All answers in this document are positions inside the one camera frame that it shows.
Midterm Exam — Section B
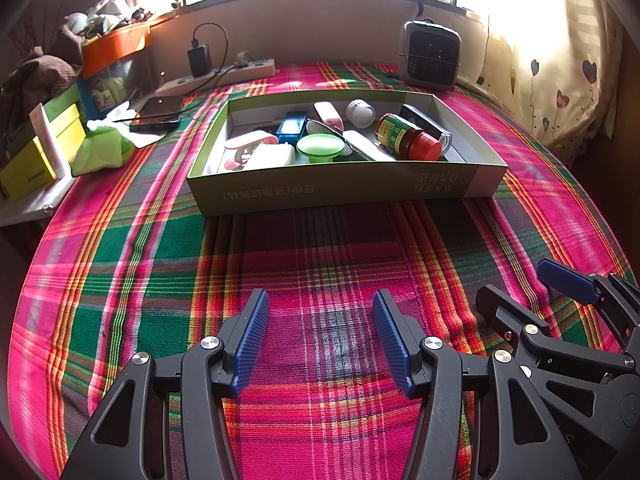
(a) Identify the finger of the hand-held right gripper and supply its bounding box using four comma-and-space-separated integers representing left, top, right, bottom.
475, 284, 639, 387
537, 259, 640, 357

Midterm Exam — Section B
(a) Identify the white charger adapter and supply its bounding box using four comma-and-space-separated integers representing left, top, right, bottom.
248, 144, 297, 168

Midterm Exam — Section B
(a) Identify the white rectangular bar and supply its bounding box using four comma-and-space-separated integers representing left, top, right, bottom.
342, 130, 396, 162

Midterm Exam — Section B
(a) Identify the pink oblong case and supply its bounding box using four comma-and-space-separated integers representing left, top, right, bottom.
313, 101, 346, 131

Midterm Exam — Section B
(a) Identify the black charger adapter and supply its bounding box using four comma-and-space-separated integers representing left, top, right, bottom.
186, 40, 210, 78

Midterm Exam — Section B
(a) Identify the green and white suction knob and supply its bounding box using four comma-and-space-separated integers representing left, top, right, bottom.
296, 132, 346, 165

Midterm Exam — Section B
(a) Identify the green cloth pouch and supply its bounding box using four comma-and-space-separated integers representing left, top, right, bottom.
70, 119, 151, 177

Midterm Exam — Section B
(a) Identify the orange bin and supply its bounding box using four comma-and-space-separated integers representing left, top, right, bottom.
80, 25, 152, 79

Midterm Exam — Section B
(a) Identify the clear storage bin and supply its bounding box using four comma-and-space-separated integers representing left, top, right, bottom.
79, 52, 151, 116

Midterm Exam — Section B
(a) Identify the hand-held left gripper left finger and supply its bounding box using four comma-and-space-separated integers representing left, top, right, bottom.
60, 287, 271, 480

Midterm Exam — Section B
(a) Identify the green cardboard box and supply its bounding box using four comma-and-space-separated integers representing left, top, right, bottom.
186, 89, 510, 218

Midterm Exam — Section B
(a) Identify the black round disc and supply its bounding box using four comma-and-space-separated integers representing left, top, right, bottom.
304, 117, 346, 137

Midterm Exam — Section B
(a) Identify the red-capped bottle with green label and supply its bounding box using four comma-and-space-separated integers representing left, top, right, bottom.
375, 112, 444, 161

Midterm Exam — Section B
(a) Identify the brown cloth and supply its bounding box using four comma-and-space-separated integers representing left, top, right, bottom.
0, 25, 86, 111

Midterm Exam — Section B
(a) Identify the white power strip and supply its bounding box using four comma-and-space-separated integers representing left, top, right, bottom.
155, 58, 277, 97

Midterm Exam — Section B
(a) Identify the black smartphone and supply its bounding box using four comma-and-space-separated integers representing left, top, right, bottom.
130, 95, 185, 133

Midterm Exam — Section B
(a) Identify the small clear-lidded jar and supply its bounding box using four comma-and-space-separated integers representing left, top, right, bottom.
346, 99, 376, 128

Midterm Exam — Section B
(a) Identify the grey fan heater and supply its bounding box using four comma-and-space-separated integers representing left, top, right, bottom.
398, 20, 462, 92

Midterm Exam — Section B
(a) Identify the white tube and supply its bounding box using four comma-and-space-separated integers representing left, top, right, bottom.
29, 104, 67, 181

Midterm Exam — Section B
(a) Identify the pink green plaid blanket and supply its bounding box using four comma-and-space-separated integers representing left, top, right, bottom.
7, 60, 633, 480

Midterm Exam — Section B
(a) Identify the yellow box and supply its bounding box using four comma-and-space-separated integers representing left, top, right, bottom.
0, 105, 83, 201

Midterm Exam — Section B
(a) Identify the pink and white stapler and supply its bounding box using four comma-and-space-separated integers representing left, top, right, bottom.
223, 130, 279, 172

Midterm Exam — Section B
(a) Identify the white board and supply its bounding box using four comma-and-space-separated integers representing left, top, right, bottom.
0, 175, 76, 228

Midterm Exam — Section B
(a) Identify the black charging cable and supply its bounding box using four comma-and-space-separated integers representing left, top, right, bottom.
107, 22, 241, 126

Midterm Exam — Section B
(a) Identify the black rectangular device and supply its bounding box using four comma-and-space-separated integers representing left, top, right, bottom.
399, 104, 453, 153

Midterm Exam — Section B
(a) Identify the blue translucent plastic case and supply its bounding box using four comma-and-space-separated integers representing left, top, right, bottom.
276, 110, 308, 143

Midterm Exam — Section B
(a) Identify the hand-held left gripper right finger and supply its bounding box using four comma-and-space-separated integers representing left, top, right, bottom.
372, 289, 583, 480

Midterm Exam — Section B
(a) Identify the heart print curtain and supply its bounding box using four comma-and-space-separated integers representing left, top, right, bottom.
480, 0, 631, 151

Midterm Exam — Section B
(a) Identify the white and green clutter pile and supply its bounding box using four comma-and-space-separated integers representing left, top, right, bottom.
65, 0, 156, 43

